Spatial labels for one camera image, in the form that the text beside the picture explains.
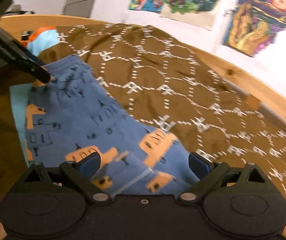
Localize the blue car print pants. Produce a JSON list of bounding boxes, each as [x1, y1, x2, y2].
[[24, 54, 201, 198]]

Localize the grey wall panel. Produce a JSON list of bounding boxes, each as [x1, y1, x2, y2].
[[62, 0, 101, 17]]

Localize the brown patterned blanket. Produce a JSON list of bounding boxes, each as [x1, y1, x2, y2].
[[9, 24, 286, 240]]

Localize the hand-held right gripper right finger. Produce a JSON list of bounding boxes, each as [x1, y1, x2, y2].
[[177, 152, 269, 205]]

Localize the swirly night sky wall poster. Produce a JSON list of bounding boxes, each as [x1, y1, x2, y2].
[[222, 0, 286, 58]]

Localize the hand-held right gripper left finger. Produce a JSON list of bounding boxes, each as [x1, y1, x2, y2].
[[20, 152, 112, 205]]

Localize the blond cartoon figure wall poster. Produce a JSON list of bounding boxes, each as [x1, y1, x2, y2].
[[160, 0, 226, 31]]

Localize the wooden bed frame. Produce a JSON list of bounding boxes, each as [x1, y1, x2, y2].
[[0, 14, 286, 137]]

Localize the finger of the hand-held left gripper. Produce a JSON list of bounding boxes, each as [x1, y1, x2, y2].
[[0, 19, 52, 84]]

